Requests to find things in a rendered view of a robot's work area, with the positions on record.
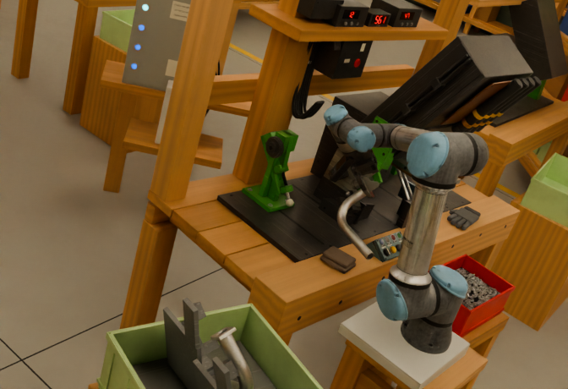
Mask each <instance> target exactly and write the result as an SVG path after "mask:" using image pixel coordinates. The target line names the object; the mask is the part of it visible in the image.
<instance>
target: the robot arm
mask: <svg viewBox="0 0 568 389"><path fill-rule="evenodd" d="M324 119H325V122H326V125H327V126H328V128H329V130H330V132H331V133H332V135H333V137H334V139H335V141H336V143H337V145H338V147H339V149H340V151H341V152H342V154H343V155H344V156H343V157H342V158H341V159H340V160H339V162H338V163H337V164H336V165H335V166H334V167H333V168H332V169H331V170H330V181H332V182H334V183H335V182H336V181H337V180H338V179H339V178H340V177H341V176H342V175H343V173H344V172H345V171H346V170H347V169H348V168H349V167H351V170H352V173H353V176H354V177H355V178H356V180H357V181H358V185H359V186H360V188H361V190H362V191H363V192H364V193H365V194H366V195H367V196H368V197H369V198H372V196H371V194H370V192H371V191H372V190H374V189H376V188H378V187H379V185H380V184H379V182H377V181H371V180H370V179H369V178H370V177H371V176H373V175H374V174H376V173H377V172H378V171H379V170H378V168H377V165H378V163H377V159H376V157H375V155H374V152H373V150H372V148H392V149H396V150H399V151H406V152H407V162H408V164H407V168H408V170H409V172H410V173H411V174H412V181H413V182H414V183H415V189H414V192H413V197H412V203H411V207H410V211H409V214H408V218H407V225H406V228H405V232H404V236H403V240H402V243H401V250H400V254H399V257H398V261H397V264H396V265H394V266H392V267H391V268H390V272H389V276H388V279H383V280H381V281H380V282H379V283H378V285H377V288H376V298H377V303H378V305H379V307H380V310H381V312H382V313H383V315H384V316H385V317H386V318H387V319H389V320H391V321H402V324H401V334H402V336H403V337H404V339H405V340H406V341H407V342H408V343H409V344H410V345H411V346H413V347H414V348H416V349H417V350H420V351H422V352H425V353H431V354H440V353H444V352H445V351H447V349H448V348H449V346H450V345H451V339H452V324H453V322H454V320H455V318H456V315H457V313H458V311H459V309H460V307H461V305H462V302H463V299H464V298H465V297H466V293H467V290H468V285H467V281H466V280H465V278H464V277H463V276H462V275H461V274H460V273H458V272H457V271H455V270H453V269H451V268H450V267H447V266H441V265H437V266H433V267H432V268H431V269H430V270H429V264H430V261H431V257H432V254H433V250H434V244H435V240H436V237H437V233H438V230H439V226H440V220H441V217H442V213H443V210H444V207H445V201H446V197H447V194H448V192H449V191H451V190H453V189H454V188H455V187H456V181H457V178H458V177H463V176H471V175H473V174H476V173H478V172H480V171H481V170H482V169H483V168H484V167H485V165H486V164H487V162H488V159H489V148H488V146H487V144H486V142H485V141H484V139H483V138H481V137H480V136H479V135H477V134H473V133H468V132H461V133H460V132H440V131H429V130H424V129H415V128H411V127H407V126H406V125H405V124H399V123H360V122H358V121H357V120H355V119H354V118H352V117H350V116H349V114H348V111H347V110H346V108H345V107H344V106H343V105H339V104H338V105H334V106H331V107H330V108H328V109H327V110H326V111H325V113H324ZM428 270H429V273H428Z"/></svg>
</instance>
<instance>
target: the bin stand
mask: <svg viewBox="0 0 568 389"><path fill-rule="evenodd" d="M509 318H510V317H509V316H507V315H505V314H504V313H503V312H501V313H500V314H499V315H497V316H495V317H494V318H493V319H491V320H489V321H487V322H486V323H484V324H482V325H481V326H479V327H478V328H476V329H474V330H473V331H471V332H469V333H468V334H467V335H465V336H463V337H462V338H463V339H464V340H466V341H467V342H469V343H470V345H469V347H470V348H472V349H473V350H475V351H476V352H477V353H479V354H481V355H482V356H484V357H485V358H487V357H488V355H489V352H490V350H491V348H492V347H493V345H494V342H495V340H496V338H497V336H498V335H499V333H500V331H503V329H504V328H505V325H506V322H507V321H508V320H509Z"/></svg>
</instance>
